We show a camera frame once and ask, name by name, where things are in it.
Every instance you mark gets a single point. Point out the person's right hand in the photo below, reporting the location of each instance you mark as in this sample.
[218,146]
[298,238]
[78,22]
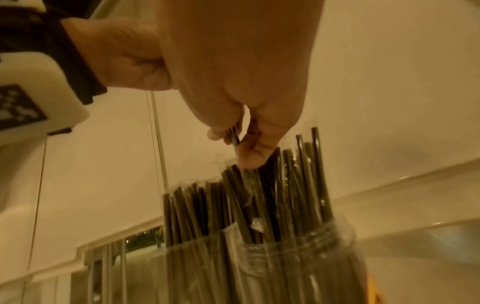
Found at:
[232,59]

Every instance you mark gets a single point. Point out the clear plastic jar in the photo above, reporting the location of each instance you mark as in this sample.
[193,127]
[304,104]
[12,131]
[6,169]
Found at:
[300,267]

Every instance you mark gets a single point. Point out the bundle of black straws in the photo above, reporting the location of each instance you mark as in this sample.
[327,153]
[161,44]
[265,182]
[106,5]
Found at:
[292,190]

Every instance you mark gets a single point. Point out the white wall cabinet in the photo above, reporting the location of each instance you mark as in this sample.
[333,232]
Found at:
[93,178]

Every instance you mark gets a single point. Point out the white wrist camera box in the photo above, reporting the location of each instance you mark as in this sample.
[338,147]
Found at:
[48,89]

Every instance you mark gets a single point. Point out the person's left hand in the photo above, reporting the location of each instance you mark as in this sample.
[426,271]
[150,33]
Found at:
[112,44]

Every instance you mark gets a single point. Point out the black drinking straw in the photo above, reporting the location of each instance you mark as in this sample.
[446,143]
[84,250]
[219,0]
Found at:
[250,204]

